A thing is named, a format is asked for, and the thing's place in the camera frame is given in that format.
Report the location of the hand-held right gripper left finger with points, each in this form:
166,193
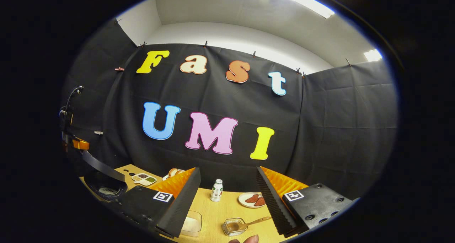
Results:
185,200

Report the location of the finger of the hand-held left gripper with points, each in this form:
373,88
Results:
81,144

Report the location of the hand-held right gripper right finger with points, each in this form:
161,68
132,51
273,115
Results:
272,200

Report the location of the wooden spoon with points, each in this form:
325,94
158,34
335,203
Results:
254,222

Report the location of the dark silver rice cooker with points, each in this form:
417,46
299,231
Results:
103,168

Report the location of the red meat slice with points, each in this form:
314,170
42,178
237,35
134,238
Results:
251,198
260,201

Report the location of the clear plastic box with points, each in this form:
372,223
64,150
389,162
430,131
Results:
197,214

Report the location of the toasted bread slice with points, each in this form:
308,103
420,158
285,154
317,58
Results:
180,172
172,172

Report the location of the white round plate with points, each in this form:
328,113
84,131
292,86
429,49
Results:
242,200

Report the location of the white green-label bottle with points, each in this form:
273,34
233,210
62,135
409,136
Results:
216,191

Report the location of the white divided grain dish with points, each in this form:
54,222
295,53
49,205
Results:
144,179

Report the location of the black backdrop cloth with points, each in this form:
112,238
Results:
220,104

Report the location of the small ceiling light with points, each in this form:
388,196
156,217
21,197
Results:
372,55

